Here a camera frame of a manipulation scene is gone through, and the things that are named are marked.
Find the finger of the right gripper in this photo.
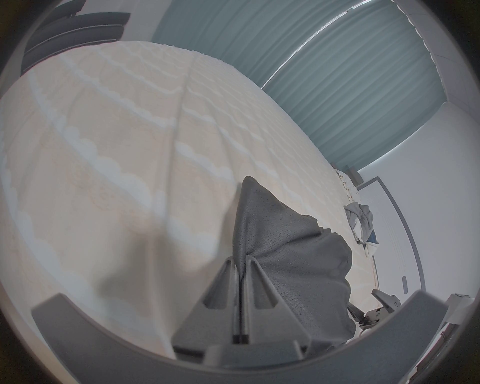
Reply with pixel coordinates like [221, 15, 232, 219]
[371, 289, 402, 313]
[347, 303, 367, 328]

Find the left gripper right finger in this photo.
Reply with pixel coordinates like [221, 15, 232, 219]
[242, 257, 312, 347]

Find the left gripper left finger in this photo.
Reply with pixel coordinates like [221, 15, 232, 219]
[172, 259, 241, 357]

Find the black T-shirt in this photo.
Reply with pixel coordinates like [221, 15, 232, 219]
[232, 175, 357, 346]

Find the pile of clothes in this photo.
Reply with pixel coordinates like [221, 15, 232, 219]
[344, 202, 381, 258]

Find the bed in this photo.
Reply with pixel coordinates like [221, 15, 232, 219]
[0, 40, 426, 361]

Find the white printed pillow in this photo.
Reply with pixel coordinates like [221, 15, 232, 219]
[334, 169, 359, 205]

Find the grey bedside table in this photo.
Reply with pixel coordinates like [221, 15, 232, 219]
[331, 162, 365, 184]

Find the blue-green curtain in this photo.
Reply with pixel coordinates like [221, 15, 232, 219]
[152, 0, 366, 91]
[260, 0, 449, 171]

